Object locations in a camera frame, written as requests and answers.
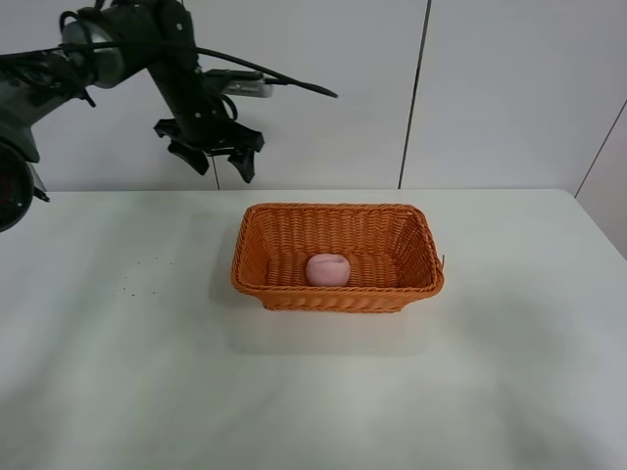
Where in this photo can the orange wicker basket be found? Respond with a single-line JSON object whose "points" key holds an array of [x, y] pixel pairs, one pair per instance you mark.
{"points": [[390, 249]]}

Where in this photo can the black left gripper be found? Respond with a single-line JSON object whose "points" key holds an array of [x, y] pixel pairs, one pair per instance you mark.
{"points": [[200, 122]]}

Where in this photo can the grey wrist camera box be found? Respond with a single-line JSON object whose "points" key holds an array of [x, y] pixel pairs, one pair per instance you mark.
{"points": [[245, 83]]}

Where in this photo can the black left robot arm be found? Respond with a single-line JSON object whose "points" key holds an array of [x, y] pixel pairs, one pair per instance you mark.
{"points": [[103, 47]]}

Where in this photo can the pink peach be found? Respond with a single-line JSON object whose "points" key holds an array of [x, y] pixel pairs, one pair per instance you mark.
{"points": [[328, 270]]}

